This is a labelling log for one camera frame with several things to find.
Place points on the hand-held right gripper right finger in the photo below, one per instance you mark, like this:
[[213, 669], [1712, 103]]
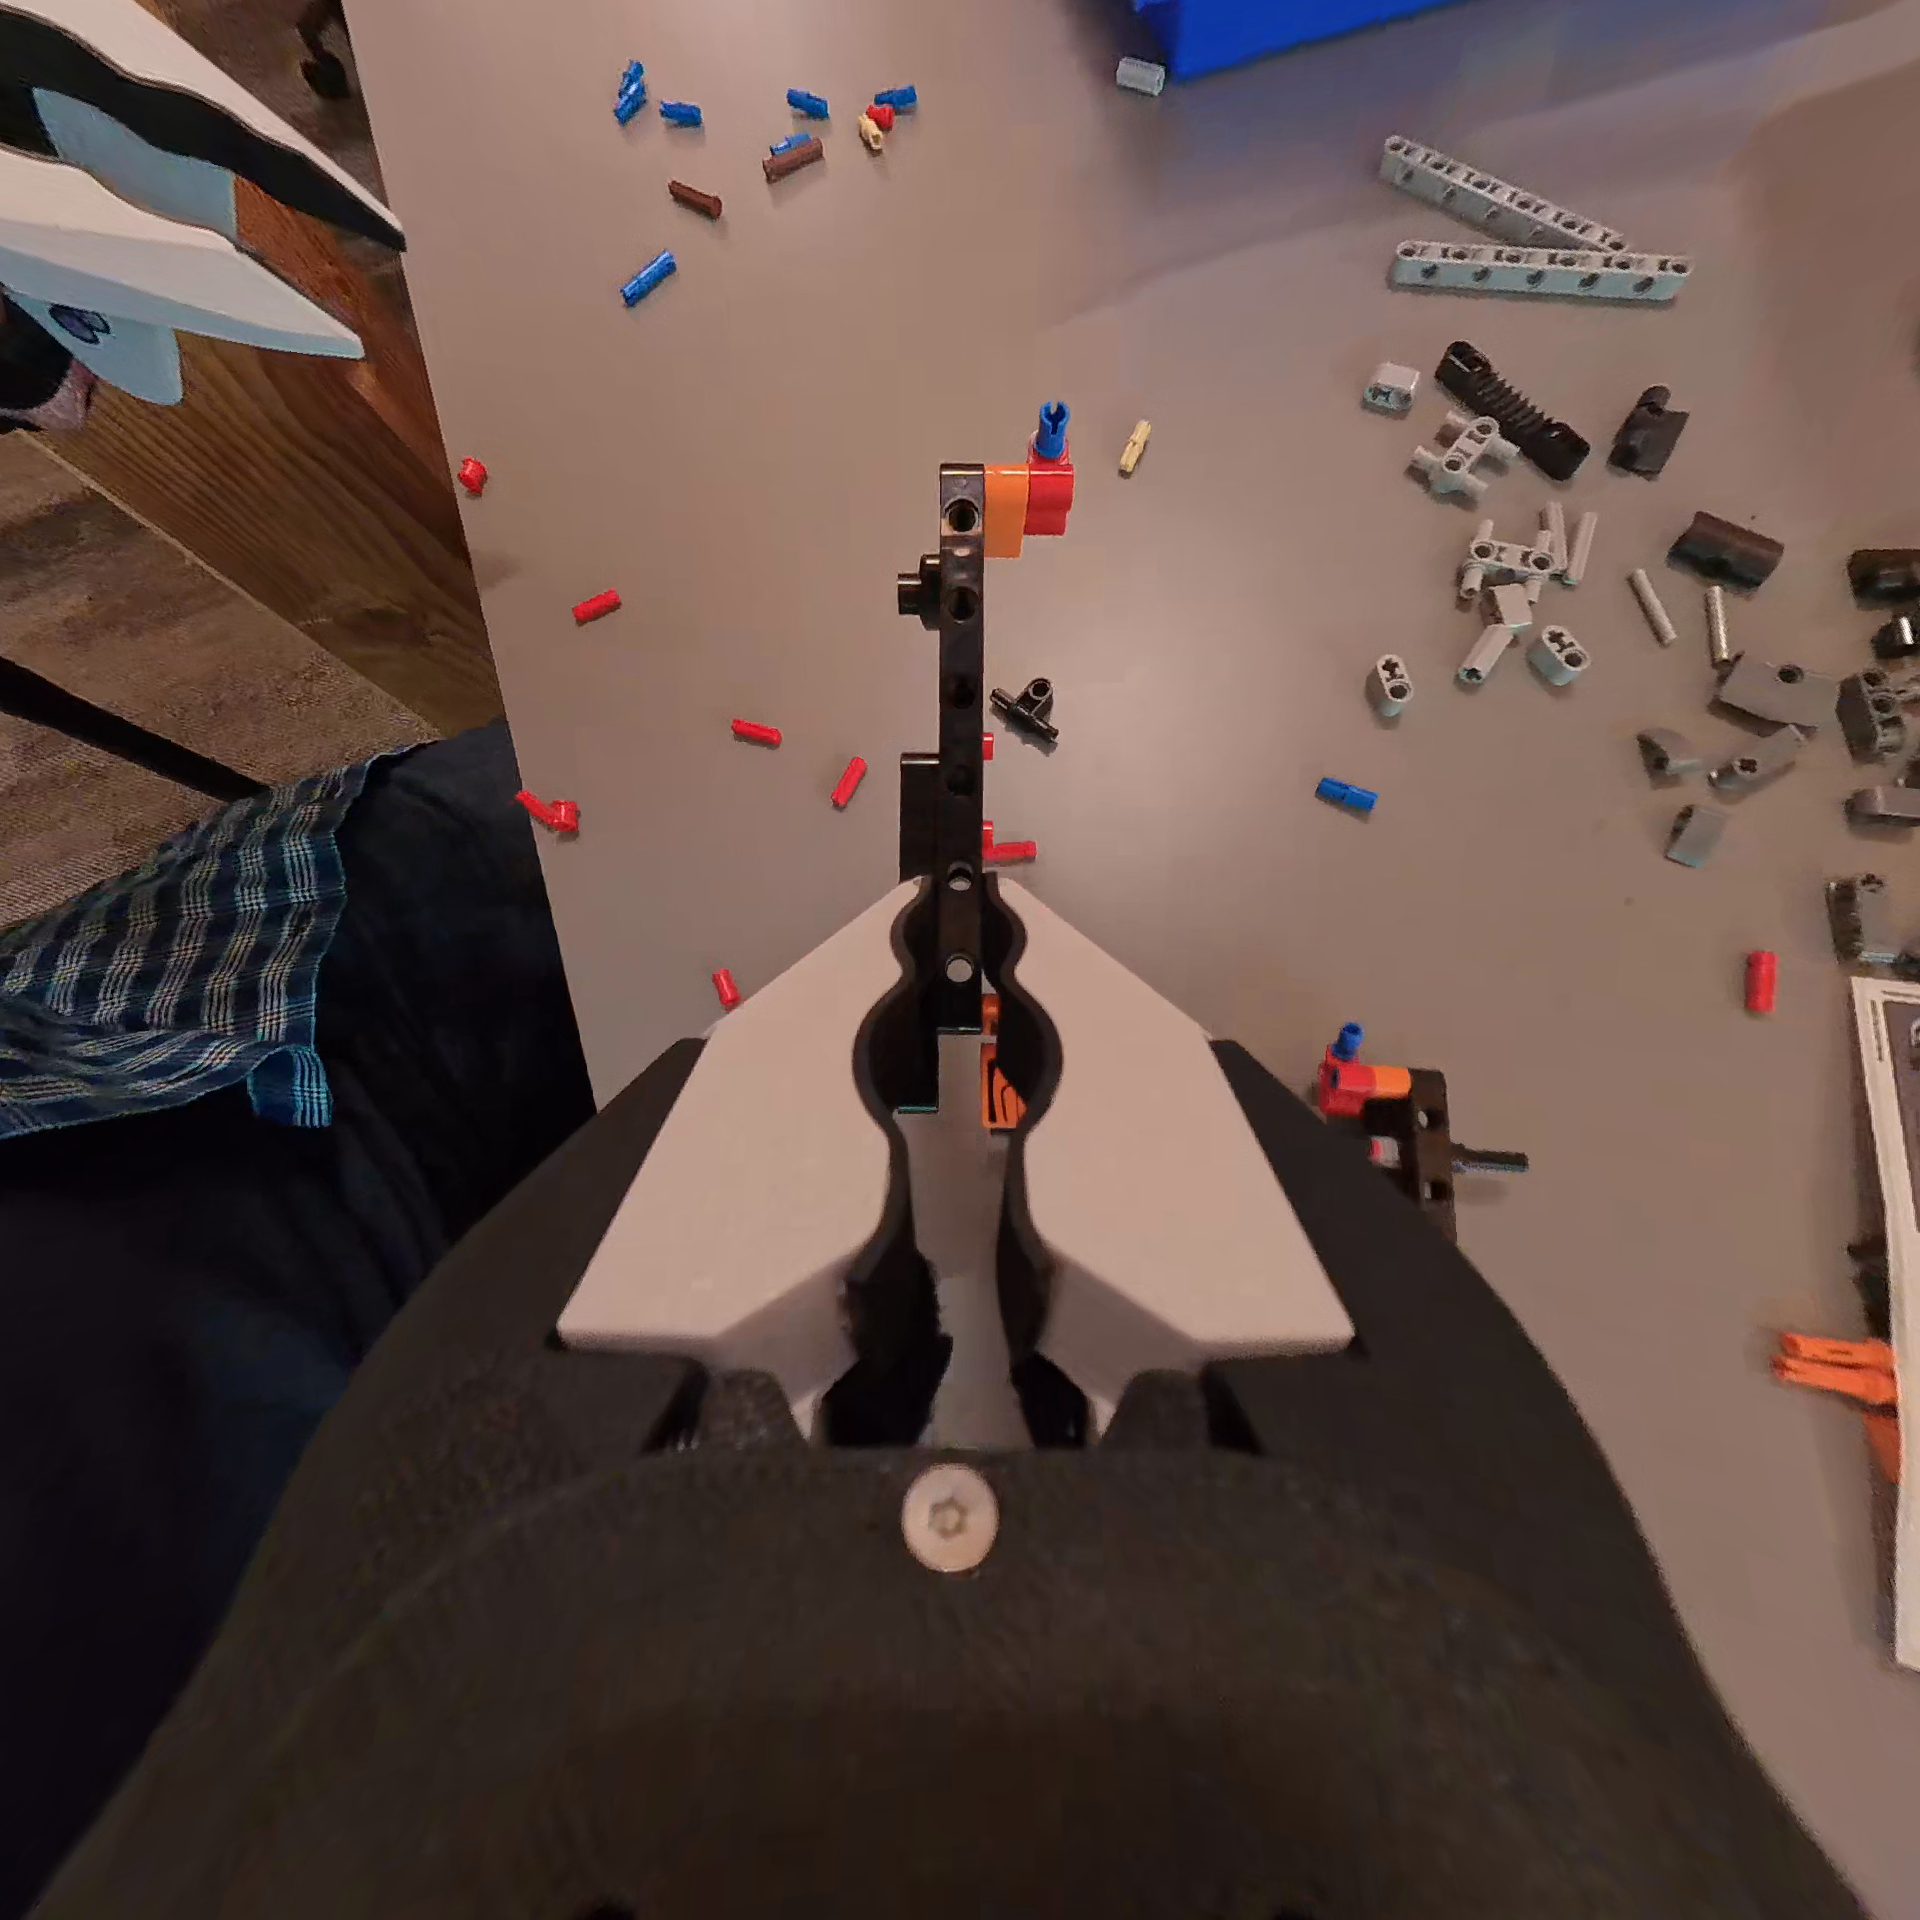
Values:
[[1185, 1185]]

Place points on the black lego connector piece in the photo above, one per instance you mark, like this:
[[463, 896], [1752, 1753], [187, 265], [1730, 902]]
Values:
[[1651, 433]]

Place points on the long grey lego beam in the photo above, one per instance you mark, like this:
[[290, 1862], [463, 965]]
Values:
[[1539, 273], [1500, 192]]

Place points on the small grey lego brick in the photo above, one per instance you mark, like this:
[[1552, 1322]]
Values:
[[1139, 75]]

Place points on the brown lego pin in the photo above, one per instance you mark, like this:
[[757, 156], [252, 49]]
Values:
[[796, 160], [695, 197]]

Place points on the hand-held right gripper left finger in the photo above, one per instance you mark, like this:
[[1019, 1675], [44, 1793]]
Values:
[[721, 1185]]

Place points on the black lego pin connector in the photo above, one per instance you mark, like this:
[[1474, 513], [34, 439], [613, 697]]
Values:
[[1031, 708]]

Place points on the black lego beam subassembly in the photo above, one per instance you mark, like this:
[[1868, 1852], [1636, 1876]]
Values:
[[958, 675]]

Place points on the blue plastic bin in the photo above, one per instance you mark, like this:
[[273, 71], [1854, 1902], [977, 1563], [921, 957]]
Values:
[[1276, 30]]

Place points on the pile of grey lego pieces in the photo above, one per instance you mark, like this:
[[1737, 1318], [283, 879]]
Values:
[[1777, 692]]

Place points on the person in plaid shirt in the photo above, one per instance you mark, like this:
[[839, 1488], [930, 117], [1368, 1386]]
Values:
[[151, 958]]

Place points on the scattered blue lego pins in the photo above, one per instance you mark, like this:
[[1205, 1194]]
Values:
[[647, 277]]

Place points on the scattered red lego pins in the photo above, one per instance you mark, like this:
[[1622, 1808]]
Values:
[[595, 606]]

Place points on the orange lego panel piece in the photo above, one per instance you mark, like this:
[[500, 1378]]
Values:
[[1886, 1440]]

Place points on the dark curved lego panel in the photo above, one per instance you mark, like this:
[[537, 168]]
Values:
[[1725, 546]]

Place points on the blue lego friction pin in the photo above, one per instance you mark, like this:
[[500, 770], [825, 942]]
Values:
[[1346, 796]]

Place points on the lego instruction booklet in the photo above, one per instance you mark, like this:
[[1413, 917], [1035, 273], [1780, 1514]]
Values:
[[1893, 1350]]

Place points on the person's dark trouser leg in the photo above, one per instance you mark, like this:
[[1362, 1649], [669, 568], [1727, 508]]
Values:
[[226, 1350]]

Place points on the black lego gear rack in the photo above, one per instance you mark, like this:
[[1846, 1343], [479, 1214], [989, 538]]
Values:
[[1507, 408]]

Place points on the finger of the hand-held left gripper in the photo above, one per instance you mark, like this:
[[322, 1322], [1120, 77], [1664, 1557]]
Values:
[[133, 269], [120, 51]]

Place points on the black orange lego car chassis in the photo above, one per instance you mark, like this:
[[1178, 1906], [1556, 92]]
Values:
[[1426, 1139]]

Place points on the orange lego pins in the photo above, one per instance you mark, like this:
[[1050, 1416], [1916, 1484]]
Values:
[[1834, 1365]]

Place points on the red lego bush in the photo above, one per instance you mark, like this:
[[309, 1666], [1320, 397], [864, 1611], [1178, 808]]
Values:
[[1758, 981]]

